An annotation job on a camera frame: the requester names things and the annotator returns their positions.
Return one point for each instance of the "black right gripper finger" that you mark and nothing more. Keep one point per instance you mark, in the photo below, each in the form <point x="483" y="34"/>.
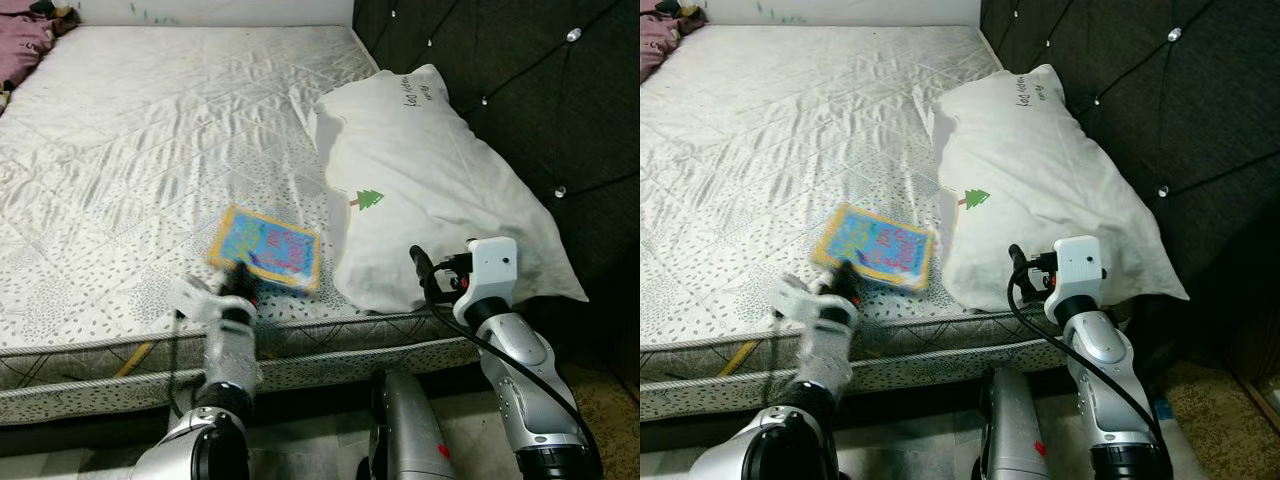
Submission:
<point x="421" y="265"/>
<point x="1018" y="264"/>

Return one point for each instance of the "blue yellow-bordered children's book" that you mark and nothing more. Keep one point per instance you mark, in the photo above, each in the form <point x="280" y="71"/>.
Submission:
<point x="270" y="245"/>
<point x="880" y="245"/>

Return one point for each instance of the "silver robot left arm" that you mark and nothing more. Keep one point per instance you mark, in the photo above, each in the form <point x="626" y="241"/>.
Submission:
<point x="225" y="380"/>
<point x="810" y="390"/>

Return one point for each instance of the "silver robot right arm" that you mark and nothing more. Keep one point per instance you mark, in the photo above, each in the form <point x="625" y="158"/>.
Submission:
<point x="530" y="390"/>
<point x="1110" y="390"/>

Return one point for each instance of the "white pillow with tree print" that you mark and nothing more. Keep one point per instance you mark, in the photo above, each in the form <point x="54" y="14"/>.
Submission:
<point x="1050" y="170"/>
<point x="430" y="170"/>

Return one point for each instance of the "white quilted mattress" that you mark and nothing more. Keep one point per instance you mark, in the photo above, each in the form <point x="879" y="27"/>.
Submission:
<point x="150" y="150"/>
<point x="780" y="150"/>

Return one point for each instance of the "silver robot right leg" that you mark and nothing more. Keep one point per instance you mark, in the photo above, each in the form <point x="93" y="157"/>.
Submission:
<point x="410" y="430"/>
<point x="1012" y="430"/>

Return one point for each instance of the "black tufted headboard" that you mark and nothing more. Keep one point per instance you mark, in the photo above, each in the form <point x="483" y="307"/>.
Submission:
<point x="1180" y="90"/>
<point x="530" y="80"/>

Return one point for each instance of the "brown wooden furniture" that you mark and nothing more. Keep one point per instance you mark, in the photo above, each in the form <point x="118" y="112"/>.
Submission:
<point x="1255" y="350"/>

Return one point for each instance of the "purple blanket with cartoon print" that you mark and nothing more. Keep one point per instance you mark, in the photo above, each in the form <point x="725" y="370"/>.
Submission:
<point x="665" y="40"/>
<point x="25" y="45"/>

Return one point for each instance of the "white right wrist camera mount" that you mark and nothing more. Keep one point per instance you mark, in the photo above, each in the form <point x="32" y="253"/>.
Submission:
<point x="1078" y="270"/>
<point x="490" y="270"/>

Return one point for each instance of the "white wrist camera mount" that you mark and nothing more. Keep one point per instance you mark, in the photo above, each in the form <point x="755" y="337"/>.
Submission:
<point x="200" y="300"/>
<point x="1078" y="270"/>
<point x="805" y="302"/>
<point x="490" y="270"/>

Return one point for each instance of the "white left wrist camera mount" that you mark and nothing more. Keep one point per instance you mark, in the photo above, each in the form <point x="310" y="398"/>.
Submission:
<point x="200" y="300"/>
<point x="805" y="302"/>

